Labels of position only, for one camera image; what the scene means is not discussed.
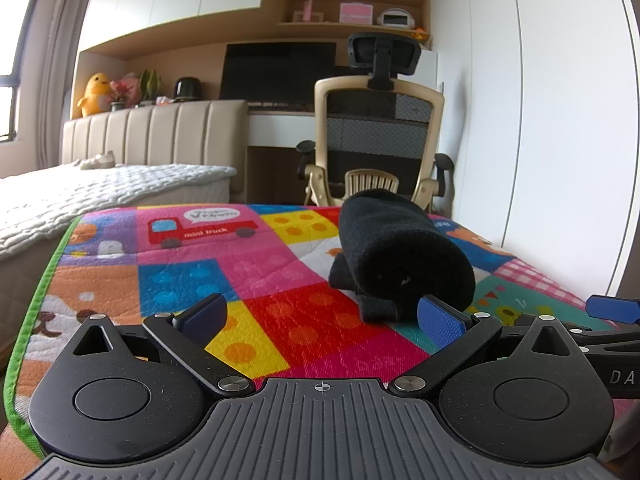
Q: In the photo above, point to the colourful printed blanket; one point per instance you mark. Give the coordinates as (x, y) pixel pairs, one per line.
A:
(300, 270)

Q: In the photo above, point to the small white cloth item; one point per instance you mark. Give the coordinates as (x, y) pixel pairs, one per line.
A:
(97, 161)

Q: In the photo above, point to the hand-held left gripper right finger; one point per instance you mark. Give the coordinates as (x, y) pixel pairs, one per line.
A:
(442, 320)

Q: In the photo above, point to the black monitor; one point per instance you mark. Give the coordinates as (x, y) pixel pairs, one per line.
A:
(275, 72)

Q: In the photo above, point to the white alarm clock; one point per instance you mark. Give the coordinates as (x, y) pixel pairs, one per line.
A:
(395, 18)

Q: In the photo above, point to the yellow duck plush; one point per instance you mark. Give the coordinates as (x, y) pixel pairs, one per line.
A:
(95, 95)

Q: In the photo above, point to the green potted plant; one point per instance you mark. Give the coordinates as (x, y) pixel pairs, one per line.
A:
(149, 85)

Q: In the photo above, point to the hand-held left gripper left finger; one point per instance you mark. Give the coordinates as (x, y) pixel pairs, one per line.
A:
(202, 320)

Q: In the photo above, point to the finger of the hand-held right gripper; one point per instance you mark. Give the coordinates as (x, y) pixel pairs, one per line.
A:
(607, 337)
(612, 308)

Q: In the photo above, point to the pink box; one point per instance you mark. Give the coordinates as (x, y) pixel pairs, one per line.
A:
(356, 13)

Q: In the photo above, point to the dark framed window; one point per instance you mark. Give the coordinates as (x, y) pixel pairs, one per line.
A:
(10, 35)

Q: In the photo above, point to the black round appliance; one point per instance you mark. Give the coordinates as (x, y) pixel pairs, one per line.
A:
(186, 89)

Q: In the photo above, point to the grey curtain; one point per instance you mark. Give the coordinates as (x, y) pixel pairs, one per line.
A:
(60, 85)

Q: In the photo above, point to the black garment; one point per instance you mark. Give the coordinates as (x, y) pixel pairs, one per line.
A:
(400, 245)

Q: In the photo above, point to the beige padded headboard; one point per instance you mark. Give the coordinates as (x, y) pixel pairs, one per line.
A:
(160, 130)

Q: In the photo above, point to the white cabinet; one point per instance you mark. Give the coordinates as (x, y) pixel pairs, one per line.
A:
(427, 70)

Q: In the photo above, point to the white desk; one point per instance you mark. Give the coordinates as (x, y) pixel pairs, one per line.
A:
(280, 127)

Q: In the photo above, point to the bed with white quilted cover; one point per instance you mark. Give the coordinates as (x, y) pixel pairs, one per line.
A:
(100, 190)

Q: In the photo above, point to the orange toy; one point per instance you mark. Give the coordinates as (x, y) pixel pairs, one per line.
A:
(420, 35)

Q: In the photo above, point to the beige mesh office chair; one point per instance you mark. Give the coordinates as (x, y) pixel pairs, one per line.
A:
(370, 130)

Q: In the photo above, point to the small pink shelf ornament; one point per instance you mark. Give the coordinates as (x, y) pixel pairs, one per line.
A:
(307, 10)

